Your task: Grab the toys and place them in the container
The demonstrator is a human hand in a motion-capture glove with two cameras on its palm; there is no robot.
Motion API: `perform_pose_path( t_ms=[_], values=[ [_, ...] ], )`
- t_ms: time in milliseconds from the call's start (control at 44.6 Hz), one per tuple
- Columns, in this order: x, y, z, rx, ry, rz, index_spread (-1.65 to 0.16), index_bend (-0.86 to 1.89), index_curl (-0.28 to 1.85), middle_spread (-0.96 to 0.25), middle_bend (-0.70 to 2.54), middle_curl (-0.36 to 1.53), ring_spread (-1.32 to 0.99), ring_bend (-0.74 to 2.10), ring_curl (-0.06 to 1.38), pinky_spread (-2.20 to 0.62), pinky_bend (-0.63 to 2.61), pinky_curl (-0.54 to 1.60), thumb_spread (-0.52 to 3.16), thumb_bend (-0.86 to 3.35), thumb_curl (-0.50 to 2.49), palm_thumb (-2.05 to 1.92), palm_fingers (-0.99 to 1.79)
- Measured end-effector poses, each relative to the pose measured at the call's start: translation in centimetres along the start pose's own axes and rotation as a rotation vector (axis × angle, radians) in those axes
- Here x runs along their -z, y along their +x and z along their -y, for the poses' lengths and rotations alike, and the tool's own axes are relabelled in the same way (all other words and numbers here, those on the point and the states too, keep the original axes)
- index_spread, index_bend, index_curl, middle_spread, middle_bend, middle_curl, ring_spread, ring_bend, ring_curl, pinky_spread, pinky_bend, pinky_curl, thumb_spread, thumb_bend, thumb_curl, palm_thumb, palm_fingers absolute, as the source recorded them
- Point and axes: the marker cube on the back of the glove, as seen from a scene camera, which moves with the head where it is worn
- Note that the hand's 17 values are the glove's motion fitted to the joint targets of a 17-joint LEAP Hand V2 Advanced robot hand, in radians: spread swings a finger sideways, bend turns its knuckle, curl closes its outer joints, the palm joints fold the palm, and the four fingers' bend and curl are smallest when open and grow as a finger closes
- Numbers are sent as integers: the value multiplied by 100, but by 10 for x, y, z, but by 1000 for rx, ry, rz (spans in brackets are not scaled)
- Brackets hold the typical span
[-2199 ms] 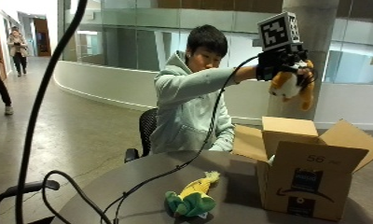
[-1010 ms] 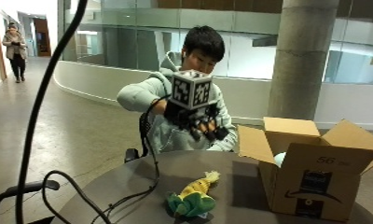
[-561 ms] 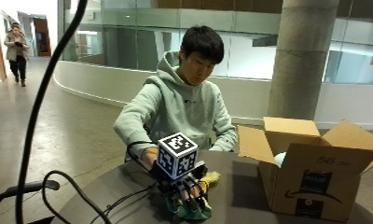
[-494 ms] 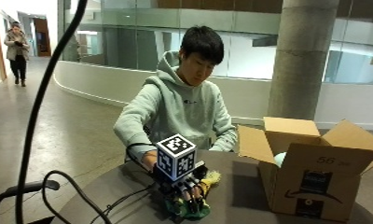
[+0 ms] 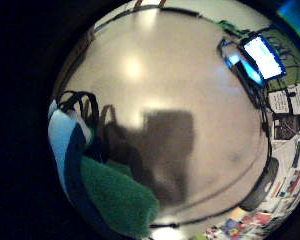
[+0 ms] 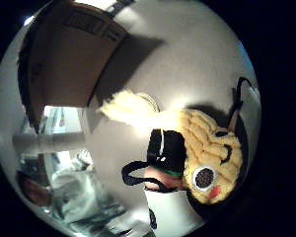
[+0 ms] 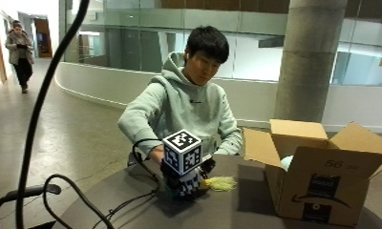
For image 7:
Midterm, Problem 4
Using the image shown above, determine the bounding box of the black curved handle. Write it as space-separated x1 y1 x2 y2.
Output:
0 183 64 229

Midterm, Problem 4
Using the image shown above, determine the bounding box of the thick black cable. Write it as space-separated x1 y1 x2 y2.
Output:
13 0 92 229

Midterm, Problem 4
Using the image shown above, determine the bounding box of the white cube with black markers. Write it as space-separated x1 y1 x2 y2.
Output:
160 128 204 177

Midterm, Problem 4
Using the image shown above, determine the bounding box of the open brown cardboard box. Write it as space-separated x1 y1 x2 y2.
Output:
241 118 382 228

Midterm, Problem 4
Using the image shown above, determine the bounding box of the thin black glove cable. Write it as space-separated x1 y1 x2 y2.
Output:
41 137 165 229

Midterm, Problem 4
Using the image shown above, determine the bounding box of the grey concrete column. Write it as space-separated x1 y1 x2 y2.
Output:
272 0 349 124

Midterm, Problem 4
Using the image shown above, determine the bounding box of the pale green round object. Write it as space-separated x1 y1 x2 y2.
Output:
280 155 295 173

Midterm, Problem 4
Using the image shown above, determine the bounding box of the brown wooden door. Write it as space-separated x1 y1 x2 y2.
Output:
32 17 53 59

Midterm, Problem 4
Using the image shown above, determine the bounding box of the yellow fluffy soft toy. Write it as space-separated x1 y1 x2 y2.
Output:
199 176 239 194

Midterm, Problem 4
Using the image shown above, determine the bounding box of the glass balustrade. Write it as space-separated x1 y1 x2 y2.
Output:
57 0 382 87

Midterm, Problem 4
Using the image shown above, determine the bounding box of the person in pale green hoodie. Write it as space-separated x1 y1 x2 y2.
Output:
116 25 244 167

